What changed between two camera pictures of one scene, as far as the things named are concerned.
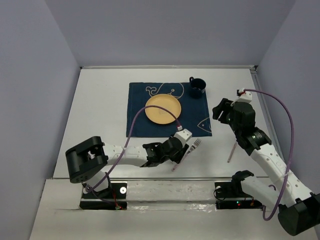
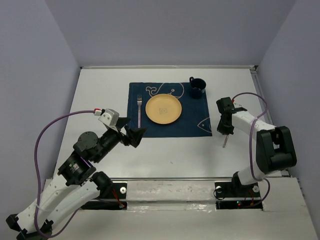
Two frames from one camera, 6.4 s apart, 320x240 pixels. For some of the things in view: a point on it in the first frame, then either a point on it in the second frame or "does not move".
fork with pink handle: (194, 145) to (139, 101)
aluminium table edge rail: (235, 66) does not move
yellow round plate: (159, 116) does not move
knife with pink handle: (233, 149) to (225, 141)
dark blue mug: (198, 87) does not move
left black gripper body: (176, 156) to (111, 138)
